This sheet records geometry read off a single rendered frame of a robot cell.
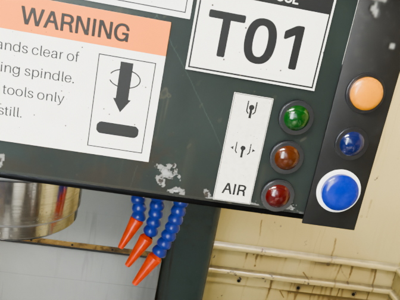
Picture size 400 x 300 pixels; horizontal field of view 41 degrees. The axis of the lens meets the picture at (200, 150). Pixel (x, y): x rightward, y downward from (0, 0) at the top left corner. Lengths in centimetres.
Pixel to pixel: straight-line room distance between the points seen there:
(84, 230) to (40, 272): 14
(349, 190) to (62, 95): 23
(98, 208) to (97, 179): 70
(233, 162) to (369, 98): 11
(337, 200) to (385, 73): 10
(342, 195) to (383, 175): 122
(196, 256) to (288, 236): 49
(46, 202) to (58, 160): 17
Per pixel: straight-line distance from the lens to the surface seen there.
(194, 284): 124
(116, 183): 41
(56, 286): 121
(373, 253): 174
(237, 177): 41
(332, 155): 43
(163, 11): 38
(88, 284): 120
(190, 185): 41
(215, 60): 39
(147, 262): 61
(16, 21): 40
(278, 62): 40
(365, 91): 41
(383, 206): 169
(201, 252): 121
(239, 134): 40
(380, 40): 42
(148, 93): 39
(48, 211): 59
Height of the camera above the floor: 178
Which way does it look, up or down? 16 degrees down
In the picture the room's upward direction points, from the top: 11 degrees clockwise
